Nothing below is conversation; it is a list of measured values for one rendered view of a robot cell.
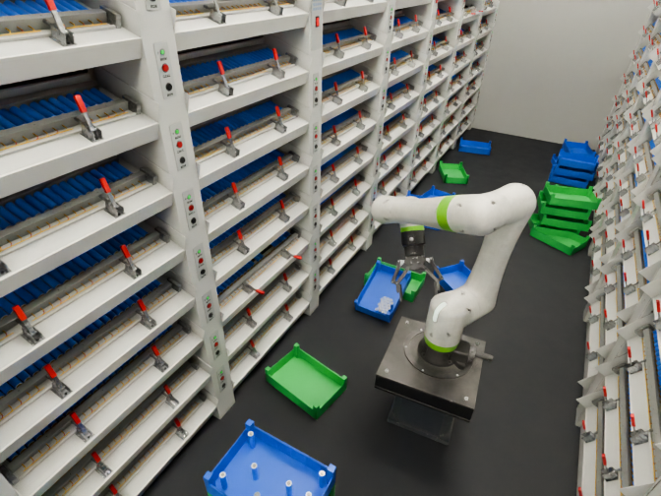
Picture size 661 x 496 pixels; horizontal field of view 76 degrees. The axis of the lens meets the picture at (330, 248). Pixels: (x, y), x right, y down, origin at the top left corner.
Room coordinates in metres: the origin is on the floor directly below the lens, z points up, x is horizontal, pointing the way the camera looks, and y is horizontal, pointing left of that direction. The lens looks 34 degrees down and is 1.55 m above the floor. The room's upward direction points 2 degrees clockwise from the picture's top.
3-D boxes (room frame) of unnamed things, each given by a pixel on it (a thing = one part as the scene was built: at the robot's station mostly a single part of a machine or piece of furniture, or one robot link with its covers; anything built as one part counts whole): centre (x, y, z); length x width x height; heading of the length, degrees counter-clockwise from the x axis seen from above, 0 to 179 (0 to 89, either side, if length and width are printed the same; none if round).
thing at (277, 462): (0.60, 0.14, 0.36); 0.30 x 0.20 x 0.08; 63
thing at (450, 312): (1.10, -0.43, 0.50); 0.16 x 0.13 x 0.19; 126
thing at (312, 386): (1.19, 0.09, 0.04); 0.30 x 0.20 x 0.08; 51
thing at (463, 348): (1.07, -0.47, 0.38); 0.26 x 0.15 x 0.06; 70
